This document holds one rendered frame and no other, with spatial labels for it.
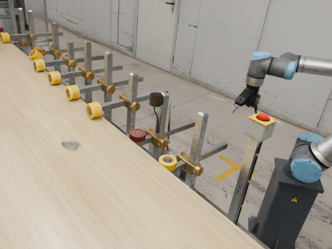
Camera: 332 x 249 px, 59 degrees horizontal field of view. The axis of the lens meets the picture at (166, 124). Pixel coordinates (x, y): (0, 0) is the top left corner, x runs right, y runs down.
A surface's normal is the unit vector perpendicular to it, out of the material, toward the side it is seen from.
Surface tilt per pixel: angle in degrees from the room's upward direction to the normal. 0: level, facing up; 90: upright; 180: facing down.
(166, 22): 90
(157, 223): 0
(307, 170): 94
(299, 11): 90
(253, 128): 90
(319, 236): 0
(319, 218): 0
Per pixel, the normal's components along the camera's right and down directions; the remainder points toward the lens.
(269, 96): -0.68, 0.29
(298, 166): -0.48, 0.45
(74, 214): 0.11, -0.87
